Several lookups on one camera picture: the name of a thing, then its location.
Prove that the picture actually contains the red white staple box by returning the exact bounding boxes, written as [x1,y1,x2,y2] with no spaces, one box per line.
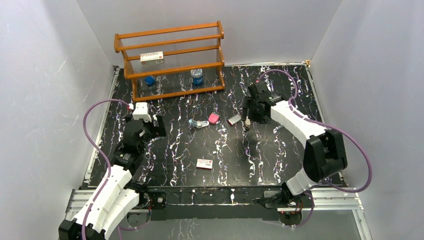
[196,158,213,170]

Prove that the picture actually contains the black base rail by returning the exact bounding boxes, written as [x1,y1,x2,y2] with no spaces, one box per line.
[115,185,319,222]

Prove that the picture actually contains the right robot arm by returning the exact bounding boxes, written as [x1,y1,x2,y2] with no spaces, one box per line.
[241,82,348,207]

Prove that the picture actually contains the pink eraser block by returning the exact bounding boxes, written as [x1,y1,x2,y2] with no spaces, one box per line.
[208,112,220,125]

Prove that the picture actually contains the small blue box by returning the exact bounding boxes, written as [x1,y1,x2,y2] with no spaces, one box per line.
[144,75,156,87]

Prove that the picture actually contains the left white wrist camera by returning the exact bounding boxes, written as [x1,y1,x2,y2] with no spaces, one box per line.
[132,102,152,123]

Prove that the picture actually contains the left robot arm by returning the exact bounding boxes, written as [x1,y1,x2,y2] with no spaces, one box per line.
[58,115,167,240]

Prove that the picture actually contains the grey staple strip box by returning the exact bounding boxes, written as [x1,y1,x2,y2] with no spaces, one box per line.
[227,113,242,126]

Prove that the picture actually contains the white staple box on shelf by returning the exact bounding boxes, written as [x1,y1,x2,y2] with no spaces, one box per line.
[139,51,164,66]

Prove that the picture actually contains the blue round tin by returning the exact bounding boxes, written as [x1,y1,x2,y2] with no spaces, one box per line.
[190,68,204,86]

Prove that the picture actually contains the beige small eraser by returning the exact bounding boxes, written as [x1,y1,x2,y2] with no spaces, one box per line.
[243,119,251,131]

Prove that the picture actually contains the light blue stapler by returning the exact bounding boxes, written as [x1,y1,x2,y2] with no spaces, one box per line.
[188,118,210,129]

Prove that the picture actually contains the orange wooden shelf rack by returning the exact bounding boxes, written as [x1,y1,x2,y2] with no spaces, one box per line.
[113,21,226,102]

